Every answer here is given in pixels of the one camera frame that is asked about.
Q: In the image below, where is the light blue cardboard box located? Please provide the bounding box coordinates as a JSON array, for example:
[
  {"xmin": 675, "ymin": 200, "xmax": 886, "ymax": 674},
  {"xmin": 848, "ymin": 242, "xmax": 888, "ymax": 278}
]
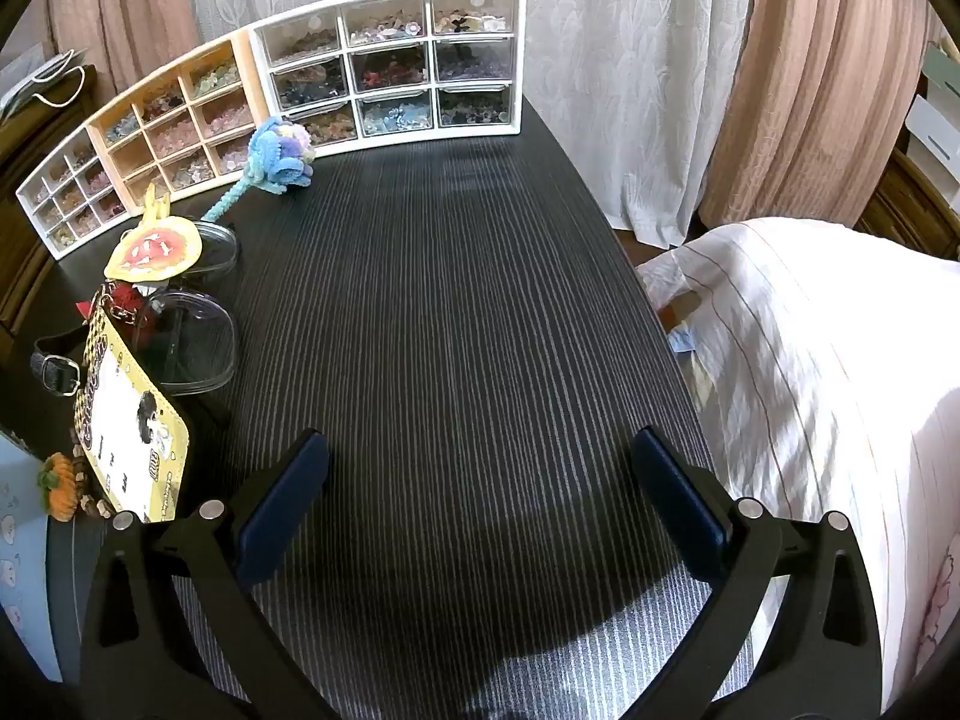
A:
[{"xmin": 0, "ymin": 431, "xmax": 67, "ymax": 685}]

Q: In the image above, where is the large white drawer organizer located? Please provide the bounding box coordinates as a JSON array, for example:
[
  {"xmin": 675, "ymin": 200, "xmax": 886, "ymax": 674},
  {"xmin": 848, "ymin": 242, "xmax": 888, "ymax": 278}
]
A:
[{"xmin": 247, "ymin": 0, "xmax": 528, "ymax": 155}]

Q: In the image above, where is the blue crochet flower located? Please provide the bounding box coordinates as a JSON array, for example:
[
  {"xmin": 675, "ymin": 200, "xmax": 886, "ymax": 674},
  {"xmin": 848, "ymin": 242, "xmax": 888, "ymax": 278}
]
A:
[{"xmin": 202, "ymin": 116, "xmax": 316, "ymax": 224}]

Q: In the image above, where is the cream drawer organizer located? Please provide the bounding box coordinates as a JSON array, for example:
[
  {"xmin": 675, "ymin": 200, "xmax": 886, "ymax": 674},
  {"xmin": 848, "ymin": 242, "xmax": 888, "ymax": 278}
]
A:
[{"xmin": 88, "ymin": 31, "xmax": 275, "ymax": 203}]

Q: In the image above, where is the red bow keychain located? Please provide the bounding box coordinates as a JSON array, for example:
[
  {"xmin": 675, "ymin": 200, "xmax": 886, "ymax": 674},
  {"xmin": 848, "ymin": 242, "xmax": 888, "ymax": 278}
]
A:
[{"xmin": 73, "ymin": 280, "xmax": 163, "ymax": 332}]

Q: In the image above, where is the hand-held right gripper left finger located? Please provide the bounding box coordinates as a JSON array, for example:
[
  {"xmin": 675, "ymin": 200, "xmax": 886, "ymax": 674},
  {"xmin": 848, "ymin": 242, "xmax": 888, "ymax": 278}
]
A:
[{"xmin": 81, "ymin": 429, "xmax": 331, "ymax": 720}]

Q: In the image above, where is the wooden cabinet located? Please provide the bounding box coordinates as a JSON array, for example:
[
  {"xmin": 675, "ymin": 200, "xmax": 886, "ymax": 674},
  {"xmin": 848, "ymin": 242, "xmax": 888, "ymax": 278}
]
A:
[{"xmin": 855, "ymin": 148, "xmax": 960, "ymax": 260}]

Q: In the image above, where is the orange crochet pumpkin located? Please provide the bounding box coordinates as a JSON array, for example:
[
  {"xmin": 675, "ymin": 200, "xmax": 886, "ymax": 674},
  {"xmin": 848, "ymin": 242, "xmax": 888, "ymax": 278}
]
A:
[{"xmin": 37, "ymin": 452, "xmax": 80, "ymax": 521}]

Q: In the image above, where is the white paper bag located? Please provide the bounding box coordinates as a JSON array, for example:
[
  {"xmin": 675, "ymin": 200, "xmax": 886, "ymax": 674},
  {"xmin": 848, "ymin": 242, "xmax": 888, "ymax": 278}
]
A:
[{"xmin": 0, "ymin": 49, "xmax": 88, "ymax": 122}]

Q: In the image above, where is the black strap with buckle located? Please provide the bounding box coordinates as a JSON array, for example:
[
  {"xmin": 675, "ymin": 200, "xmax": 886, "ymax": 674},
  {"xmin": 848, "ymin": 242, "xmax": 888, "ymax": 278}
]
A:
[{"xmin": 30, "ymin": 328, "xmax": 96, "ymax": 396}]

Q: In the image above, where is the pink floral blanket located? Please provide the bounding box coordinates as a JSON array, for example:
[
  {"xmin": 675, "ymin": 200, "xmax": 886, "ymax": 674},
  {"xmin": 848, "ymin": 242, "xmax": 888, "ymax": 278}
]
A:
[{"xmin": 910, "ymin": 544, "xmax": 960, "ymax": 685}]

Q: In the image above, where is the small white drawer organizer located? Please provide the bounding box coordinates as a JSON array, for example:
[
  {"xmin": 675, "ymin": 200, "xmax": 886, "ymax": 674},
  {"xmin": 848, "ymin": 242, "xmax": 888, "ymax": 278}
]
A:
[{"xmin": 16, "ymin": 126, "xmax": 128, "ymax": 262}]

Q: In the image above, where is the striped bed sheet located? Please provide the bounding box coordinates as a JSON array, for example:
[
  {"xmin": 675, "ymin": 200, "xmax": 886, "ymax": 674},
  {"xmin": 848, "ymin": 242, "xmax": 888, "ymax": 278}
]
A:
[{"xmin": 634, "ymin": 217, "xmax": 960, "ymax": 706}]

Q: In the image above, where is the yellow checkered card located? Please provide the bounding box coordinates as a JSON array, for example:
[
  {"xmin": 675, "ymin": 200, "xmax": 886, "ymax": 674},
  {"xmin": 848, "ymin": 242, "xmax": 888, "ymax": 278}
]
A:
[{"xmin": 79, "ymin": 307, "xmax": 197, "ymax": 524}]

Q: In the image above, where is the white cardboard box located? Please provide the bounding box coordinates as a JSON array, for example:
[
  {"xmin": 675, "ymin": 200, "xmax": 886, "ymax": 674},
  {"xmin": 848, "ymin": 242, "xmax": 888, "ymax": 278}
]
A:
[{"xmin": 902, "ymin": 43, "xmax": 960, "ymax": 211}]

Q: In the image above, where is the brown bead bracelet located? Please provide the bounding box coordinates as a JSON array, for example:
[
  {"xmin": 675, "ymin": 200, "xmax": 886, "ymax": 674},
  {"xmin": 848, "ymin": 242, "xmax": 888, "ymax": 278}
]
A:
[{"xmin": 66, "ymin": 426, "xmax": 115, "ymax": 520}]

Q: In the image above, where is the pink curtain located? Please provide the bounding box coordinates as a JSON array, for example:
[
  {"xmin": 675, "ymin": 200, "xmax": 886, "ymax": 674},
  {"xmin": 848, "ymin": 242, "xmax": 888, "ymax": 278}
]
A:
[
  {"xmin": 45, "ymin": 0, "xmax": 202, "ymax": 91},
  {"xmin": 700, "ymin": 0, "xmax": 947, "ymax": 232}
]

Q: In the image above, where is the white lace curtain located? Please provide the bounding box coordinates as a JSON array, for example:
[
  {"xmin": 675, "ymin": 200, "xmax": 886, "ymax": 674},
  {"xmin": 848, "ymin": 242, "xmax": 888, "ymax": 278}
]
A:
[{"xmin": 178, "ymin": 0, "xmax": 760, "ymax": 250}]

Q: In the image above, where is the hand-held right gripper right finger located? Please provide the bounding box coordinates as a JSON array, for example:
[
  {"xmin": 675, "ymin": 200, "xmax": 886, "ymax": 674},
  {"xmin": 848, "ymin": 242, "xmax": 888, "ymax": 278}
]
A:
[{"xmin": 630, "ymin": 426, "xmax": 884, "ymax": 720}]

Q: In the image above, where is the yellow rabbit-shaped card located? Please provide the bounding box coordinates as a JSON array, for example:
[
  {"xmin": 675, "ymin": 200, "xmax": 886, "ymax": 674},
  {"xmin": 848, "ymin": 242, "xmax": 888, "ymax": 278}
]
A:
[{"xmin": 103, "ymin": 184, "xmax": 205, "ymax": 282}]

